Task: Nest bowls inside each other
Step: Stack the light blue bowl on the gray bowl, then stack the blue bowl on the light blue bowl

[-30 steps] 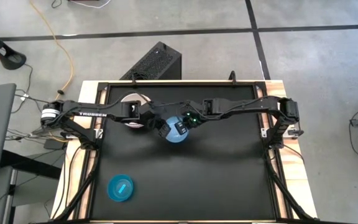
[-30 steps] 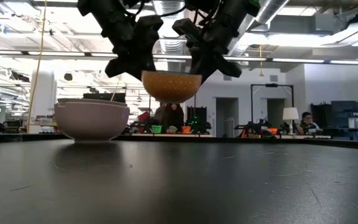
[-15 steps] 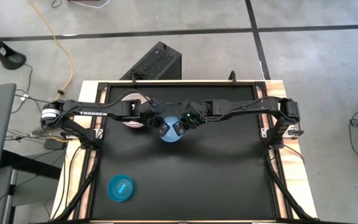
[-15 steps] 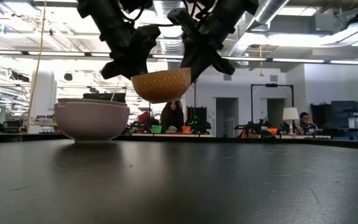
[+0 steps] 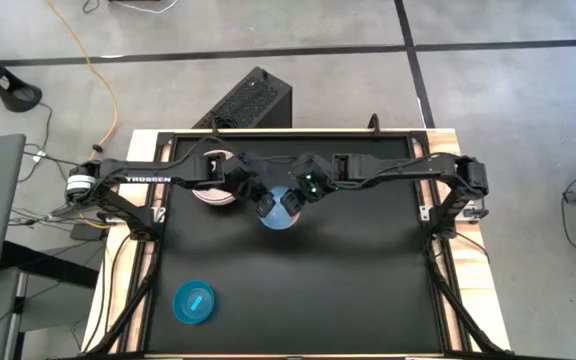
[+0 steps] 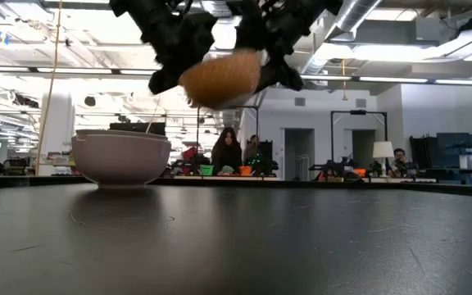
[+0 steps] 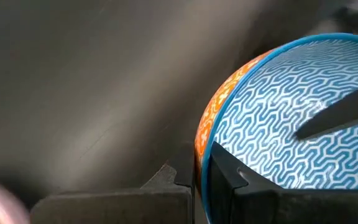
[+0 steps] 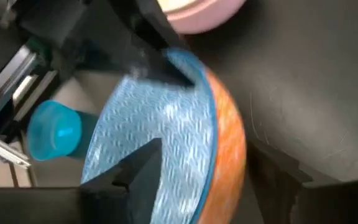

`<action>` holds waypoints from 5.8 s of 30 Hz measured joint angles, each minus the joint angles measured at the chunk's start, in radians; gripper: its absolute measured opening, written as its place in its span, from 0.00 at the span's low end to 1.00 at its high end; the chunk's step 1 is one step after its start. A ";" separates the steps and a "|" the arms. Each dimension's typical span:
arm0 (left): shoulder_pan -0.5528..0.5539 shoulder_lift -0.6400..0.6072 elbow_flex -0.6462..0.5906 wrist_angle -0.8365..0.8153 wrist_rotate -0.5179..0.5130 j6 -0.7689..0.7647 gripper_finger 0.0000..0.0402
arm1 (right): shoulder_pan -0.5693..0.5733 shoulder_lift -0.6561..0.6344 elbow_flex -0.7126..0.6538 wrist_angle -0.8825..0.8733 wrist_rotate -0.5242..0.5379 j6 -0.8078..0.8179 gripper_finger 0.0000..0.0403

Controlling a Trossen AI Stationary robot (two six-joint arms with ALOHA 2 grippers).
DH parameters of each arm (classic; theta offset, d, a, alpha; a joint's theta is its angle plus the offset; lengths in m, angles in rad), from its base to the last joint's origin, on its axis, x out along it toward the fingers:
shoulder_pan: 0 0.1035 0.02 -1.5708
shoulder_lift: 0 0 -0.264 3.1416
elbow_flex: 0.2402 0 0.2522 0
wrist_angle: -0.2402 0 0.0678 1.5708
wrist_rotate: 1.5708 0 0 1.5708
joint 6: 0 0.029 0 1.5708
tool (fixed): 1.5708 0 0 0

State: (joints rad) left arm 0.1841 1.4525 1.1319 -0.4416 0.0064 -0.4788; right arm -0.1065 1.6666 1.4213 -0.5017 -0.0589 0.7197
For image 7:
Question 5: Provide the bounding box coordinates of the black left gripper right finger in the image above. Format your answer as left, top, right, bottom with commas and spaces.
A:
208, 141, 358, 224

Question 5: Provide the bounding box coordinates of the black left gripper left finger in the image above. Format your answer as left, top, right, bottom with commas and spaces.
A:
30, 143, 196, 224

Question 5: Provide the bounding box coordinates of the orange bowl with blue pattern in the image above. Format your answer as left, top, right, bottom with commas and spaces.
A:
193, 32, 358, 224

